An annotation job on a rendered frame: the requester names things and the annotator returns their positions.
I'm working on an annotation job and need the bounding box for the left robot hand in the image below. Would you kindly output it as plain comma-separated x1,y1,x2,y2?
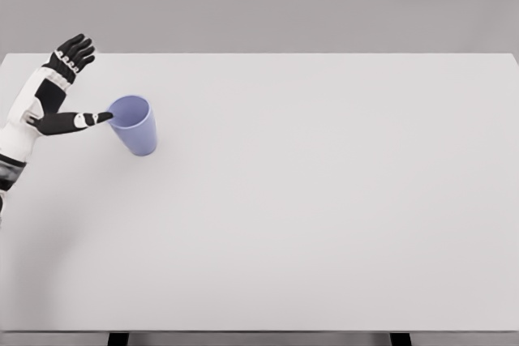
3,33,114,137

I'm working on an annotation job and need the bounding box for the lavender plastic cup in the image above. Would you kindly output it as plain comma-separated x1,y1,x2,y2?
106,95,158,157

